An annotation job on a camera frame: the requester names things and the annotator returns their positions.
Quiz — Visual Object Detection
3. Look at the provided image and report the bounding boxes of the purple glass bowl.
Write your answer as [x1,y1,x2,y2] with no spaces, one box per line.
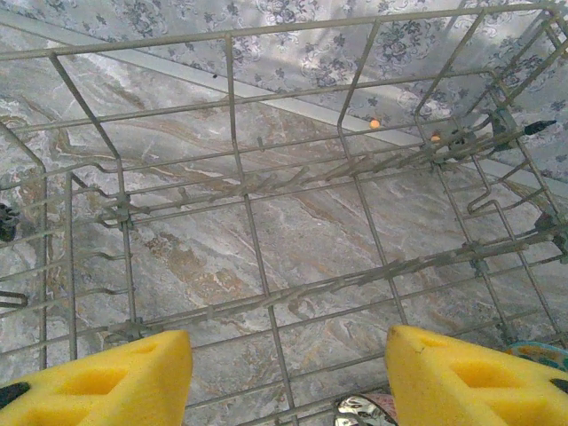
[335,392,400,426]

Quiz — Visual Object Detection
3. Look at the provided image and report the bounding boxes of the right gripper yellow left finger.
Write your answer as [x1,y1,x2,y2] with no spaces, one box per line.
[0,329,193,426]

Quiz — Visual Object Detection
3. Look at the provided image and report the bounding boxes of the orange blue floral bowl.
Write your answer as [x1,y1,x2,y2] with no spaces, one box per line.
[503,340,568,372]

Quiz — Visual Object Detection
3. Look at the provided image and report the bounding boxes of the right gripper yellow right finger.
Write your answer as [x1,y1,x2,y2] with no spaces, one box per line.
[383,324,568,426]

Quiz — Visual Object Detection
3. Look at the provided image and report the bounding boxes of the grey wire dish rack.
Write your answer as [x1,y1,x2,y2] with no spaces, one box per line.
[0,0,568,426]

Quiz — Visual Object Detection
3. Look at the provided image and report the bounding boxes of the aluminium table edge bar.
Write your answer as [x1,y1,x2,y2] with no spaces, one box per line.
[0,11,568,192]

